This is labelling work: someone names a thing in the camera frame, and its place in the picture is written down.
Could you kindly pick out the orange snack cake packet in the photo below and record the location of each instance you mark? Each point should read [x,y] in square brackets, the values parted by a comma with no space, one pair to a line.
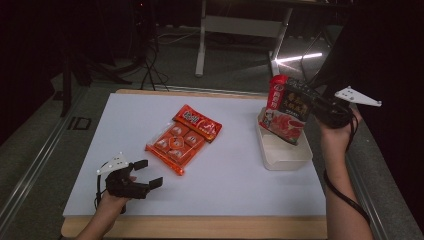
[180,140]

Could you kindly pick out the white metal table frame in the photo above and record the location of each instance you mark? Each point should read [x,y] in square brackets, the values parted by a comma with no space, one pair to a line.
[240,26]

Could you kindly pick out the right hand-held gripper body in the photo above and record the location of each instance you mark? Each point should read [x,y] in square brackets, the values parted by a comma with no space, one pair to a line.
[333,115]

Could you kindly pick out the red and black food packet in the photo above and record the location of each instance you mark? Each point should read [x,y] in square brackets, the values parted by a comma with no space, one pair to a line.
[290,113]

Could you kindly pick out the metal floor rail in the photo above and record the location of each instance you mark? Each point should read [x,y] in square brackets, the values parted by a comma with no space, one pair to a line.
[366,200]
[33,166]

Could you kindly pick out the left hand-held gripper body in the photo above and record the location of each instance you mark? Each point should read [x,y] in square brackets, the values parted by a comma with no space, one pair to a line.
[125,186]

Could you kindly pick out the person's left hand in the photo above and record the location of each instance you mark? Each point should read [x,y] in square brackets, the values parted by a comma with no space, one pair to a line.
[113,200]

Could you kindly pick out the person's right hand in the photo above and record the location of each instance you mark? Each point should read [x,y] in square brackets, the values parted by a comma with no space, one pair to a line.
[336,138]

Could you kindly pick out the white plastic tray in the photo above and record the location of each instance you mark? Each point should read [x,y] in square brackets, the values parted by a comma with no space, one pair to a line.
[283,156]

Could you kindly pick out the black metal stand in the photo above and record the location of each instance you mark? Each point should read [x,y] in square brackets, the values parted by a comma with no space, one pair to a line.
[66,86]

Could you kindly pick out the wooden table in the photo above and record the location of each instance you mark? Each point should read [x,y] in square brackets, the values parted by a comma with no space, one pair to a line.
[200,228]

